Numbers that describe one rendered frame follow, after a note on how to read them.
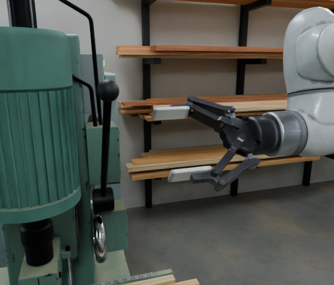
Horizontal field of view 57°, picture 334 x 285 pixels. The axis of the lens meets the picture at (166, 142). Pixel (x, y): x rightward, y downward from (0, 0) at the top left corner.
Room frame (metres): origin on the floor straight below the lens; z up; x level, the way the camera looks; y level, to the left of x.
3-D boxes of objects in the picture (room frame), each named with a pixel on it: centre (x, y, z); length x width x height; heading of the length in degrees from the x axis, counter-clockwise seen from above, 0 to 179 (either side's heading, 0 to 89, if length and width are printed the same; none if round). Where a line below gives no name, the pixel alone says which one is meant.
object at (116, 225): (0.76, 0.16, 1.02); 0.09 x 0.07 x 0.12; 107
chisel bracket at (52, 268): (0.56, 0.26, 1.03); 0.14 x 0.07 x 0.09; 17
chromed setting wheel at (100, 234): (0.70, 0.17, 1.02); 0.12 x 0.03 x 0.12; 17
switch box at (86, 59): (0.88, 0.21, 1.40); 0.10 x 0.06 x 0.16; 17
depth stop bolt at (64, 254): (0.61, 0.23, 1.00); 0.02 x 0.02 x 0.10; 17
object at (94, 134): (0.79, 0.17, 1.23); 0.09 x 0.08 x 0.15; 17
